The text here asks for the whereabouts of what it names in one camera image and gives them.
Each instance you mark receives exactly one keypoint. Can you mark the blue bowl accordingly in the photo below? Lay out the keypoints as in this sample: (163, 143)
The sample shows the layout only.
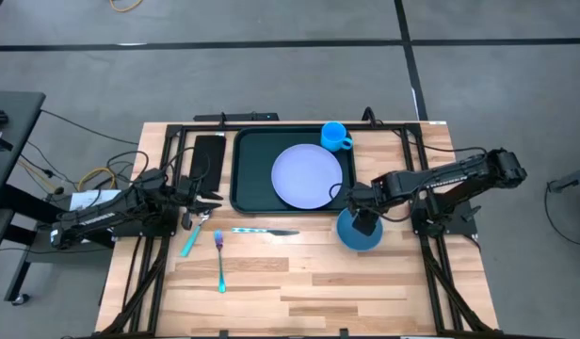
(349, 240)

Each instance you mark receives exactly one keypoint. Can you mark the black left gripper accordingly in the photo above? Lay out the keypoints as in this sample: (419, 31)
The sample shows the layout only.
(188, 193)

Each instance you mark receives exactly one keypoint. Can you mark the lavender plate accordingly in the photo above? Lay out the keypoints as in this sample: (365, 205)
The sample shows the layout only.
(306, 176)

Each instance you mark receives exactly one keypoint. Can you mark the black table frame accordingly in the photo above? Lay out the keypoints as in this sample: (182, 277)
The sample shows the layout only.
(173, 130)

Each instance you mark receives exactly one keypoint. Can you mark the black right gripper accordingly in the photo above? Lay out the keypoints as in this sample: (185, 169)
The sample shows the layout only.
(365, 198)

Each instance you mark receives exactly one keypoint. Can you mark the grey stand leg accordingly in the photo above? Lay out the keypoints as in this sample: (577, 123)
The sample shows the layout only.
(572, 179)

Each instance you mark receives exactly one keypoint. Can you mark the small black block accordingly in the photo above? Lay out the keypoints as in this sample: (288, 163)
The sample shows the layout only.
(187, 220)

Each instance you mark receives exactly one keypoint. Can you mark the black power strip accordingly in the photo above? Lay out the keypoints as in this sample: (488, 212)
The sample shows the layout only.
(233, 117)

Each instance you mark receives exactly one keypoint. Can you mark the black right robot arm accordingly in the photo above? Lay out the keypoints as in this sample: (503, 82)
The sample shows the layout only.
(459, 176)

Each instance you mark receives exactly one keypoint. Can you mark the black desk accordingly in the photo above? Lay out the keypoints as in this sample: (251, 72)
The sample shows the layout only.
(17, 122)

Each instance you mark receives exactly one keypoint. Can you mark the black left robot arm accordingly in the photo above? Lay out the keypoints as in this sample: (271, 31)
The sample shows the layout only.
(97, 216)

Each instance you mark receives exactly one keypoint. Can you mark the dark green tray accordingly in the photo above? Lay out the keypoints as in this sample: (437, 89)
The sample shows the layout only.
(252, 165)

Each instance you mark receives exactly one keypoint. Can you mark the white paper label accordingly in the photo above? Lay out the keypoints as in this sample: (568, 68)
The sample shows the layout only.
(90, 198)

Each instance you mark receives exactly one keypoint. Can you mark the black napkin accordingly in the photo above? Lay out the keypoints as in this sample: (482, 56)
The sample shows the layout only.
(207, 160)

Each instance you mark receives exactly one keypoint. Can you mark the cyan mug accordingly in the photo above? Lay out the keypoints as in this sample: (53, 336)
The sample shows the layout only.
(333, 135)

